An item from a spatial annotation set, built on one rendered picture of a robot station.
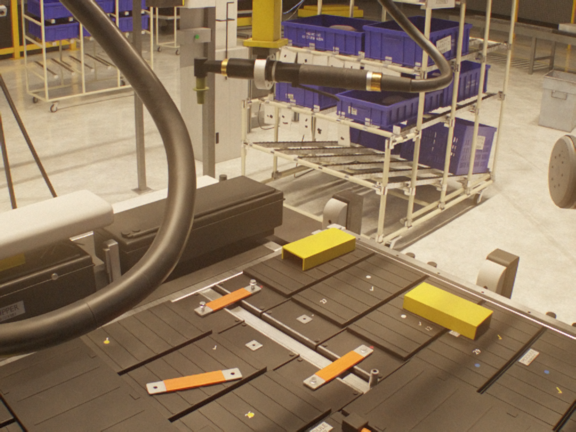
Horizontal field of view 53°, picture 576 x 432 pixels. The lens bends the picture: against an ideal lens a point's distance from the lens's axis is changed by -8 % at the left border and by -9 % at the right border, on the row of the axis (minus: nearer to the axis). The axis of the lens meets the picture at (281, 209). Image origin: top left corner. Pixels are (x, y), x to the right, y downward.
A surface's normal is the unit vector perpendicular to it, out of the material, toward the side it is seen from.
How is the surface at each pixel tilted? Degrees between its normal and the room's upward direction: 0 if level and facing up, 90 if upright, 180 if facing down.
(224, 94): 90
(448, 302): 0
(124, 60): 74
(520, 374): 0
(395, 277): 0
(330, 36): 95
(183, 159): 39
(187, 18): 90
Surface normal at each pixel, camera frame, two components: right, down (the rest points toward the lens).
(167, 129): -0.18, -0.19
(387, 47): -0.69, 0.34
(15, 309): 0.70, 0.30
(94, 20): -0.03, 0.22
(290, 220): 0.03, -0.92
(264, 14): -0.29, 0.37
